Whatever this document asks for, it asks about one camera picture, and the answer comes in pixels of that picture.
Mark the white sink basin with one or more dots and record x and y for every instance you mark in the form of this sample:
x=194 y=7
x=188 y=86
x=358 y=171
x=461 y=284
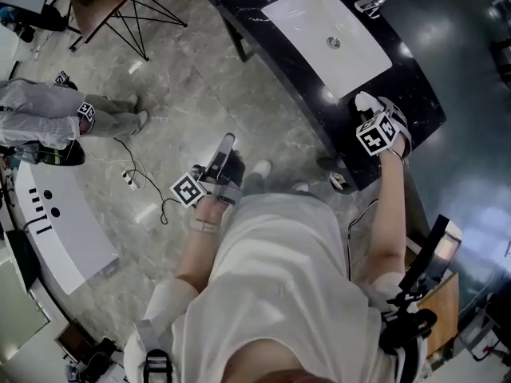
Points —
x=331 y=26

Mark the black marble counter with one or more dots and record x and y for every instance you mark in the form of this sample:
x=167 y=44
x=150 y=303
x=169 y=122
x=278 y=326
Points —
x=303 y=106

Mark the black belt pack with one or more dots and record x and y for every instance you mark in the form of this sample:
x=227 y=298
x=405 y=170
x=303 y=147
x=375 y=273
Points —
x=407 y=329

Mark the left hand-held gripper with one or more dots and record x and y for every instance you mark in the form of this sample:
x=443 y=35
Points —
x=215 y=182

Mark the pale pink wristwatch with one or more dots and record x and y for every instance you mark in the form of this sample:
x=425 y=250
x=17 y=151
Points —
x=204 y=226

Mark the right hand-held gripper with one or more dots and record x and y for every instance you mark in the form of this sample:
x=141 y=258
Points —
x=377 y=136

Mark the white power strip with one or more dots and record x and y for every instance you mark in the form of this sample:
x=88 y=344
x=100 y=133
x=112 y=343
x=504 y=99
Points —
x=131 y=178

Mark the chrome faucet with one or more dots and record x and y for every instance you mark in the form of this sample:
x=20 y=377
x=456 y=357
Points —
x=373 y=0

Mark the black monitor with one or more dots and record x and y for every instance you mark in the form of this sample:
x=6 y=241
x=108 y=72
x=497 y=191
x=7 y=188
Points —
x=433 y=249

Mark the person's white shoe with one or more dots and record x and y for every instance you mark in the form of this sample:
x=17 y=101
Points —
x=261 y=168
x=300 y=186

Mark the person's left forearm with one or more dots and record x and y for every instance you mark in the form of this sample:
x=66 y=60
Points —
x=199 y=249

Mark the sink drain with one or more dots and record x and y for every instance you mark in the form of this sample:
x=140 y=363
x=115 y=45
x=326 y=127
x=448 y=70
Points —
x=333 y=42

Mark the person's white shirt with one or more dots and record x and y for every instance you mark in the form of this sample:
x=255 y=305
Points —
x=279 y=293

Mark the person's right forearm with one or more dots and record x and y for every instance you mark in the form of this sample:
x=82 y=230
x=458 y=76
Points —
x=389 y=222

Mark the white console with black slots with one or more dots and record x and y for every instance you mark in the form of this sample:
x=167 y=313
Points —
x=60 y=230

